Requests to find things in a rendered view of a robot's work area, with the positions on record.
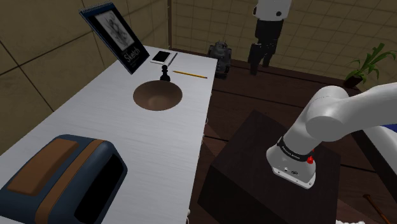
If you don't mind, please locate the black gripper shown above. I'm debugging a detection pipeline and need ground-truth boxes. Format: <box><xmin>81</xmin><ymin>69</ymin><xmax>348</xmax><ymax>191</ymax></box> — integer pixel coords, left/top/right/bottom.
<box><xmin>247</xmin><ymin>18</ymin><xmax>285</xmax><ymax>76</ymax></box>

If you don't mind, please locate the yellow pencil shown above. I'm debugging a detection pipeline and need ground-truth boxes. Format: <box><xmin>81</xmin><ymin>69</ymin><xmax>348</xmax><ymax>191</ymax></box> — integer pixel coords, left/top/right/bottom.
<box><xmin>172</xmin><ymin>70</ymin><xmax>208</xmax><ymax>80</ymax></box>

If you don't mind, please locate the grey pen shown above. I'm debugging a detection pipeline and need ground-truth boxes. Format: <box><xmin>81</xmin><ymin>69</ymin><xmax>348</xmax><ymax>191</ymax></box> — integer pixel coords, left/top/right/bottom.
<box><xmin>167</xmin><ymin>52</ymin><xmax>179</xmax><ymax>67</ymax></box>

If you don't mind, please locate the black chess pawn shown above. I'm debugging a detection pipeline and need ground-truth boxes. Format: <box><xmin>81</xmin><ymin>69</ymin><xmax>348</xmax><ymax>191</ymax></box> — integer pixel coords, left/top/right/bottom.
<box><xmin>159</xmin><ymin>64</ymin><xmax>172</xmax><ymax>83</ymax></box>

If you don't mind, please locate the white phone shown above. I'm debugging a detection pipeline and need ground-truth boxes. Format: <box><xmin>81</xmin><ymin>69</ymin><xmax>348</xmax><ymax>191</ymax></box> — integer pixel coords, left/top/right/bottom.
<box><xmin>150</xmin><ymin>50</ymin><xmax>172</xmax><ymax>66</ymax></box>

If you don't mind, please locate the green potted plant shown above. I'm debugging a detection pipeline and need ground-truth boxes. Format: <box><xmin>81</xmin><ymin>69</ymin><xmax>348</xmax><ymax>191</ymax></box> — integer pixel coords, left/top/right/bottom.
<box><xmin>343</xmin><ymin>43</ymin><xmax>397</xmax><ymax>90</ymax></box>

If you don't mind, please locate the brown bowl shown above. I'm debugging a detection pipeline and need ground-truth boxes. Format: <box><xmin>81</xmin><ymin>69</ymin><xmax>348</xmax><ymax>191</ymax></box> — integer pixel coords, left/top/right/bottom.
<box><xmin>132</xmin><ymin>80</ymin><xmax>183</xmax><ymax>112</ymax></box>

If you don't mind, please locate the dark robot stand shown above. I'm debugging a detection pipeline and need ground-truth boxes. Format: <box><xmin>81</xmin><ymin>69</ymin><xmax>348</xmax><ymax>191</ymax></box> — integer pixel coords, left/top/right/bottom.
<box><xmin>197</xmin><ymin>109</ymin><xmax>342</xmax><ymax>224</ymax></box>

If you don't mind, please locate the white table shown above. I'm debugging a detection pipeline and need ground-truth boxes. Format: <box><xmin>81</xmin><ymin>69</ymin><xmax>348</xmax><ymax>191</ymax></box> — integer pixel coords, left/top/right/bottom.
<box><xmin>0</xmin><ymin>45</ymin><xmax>218</xmax><ymax>224</ymax></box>

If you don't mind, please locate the dark blue spiral sketch book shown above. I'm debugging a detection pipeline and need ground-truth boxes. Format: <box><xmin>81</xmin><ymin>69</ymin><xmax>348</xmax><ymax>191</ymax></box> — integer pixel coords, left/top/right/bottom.
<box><xmin>78</xmin><ymin>2</ymin><xmax>151</xmax><ymax>76</ymax></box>

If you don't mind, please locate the brown wooden stick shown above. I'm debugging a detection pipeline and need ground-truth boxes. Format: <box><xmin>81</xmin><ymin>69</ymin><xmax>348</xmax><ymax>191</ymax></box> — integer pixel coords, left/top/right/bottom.
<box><xmin>362</xmin><ymin>193</ymin><xmax>393</xmax><ymax>224</ymax></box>

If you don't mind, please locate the blue and brown toaster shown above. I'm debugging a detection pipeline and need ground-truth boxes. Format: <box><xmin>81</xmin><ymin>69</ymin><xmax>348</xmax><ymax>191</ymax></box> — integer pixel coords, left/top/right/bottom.
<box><xmin>0</xmin><ymin>134</ymin><xmax>129</xmax><ymax>224</ymax></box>

